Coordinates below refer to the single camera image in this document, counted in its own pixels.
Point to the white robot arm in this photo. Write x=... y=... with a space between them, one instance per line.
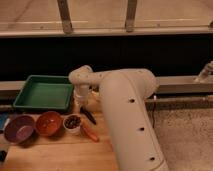
x=122 y=95

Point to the red bowl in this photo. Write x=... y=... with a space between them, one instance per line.
x=48 y=123

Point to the white cup with dark contents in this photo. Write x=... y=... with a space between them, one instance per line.
x=72 y=124

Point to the orange carrot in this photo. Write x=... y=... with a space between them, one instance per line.
x=89 y=132

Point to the black handled brush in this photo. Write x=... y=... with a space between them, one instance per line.
x=88 y=115

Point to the purple bowl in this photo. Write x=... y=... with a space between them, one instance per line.
x=19 y=129

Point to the green plastic tray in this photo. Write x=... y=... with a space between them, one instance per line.
x=44 y=92

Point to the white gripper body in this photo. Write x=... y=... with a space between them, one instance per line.
x=81 y=93

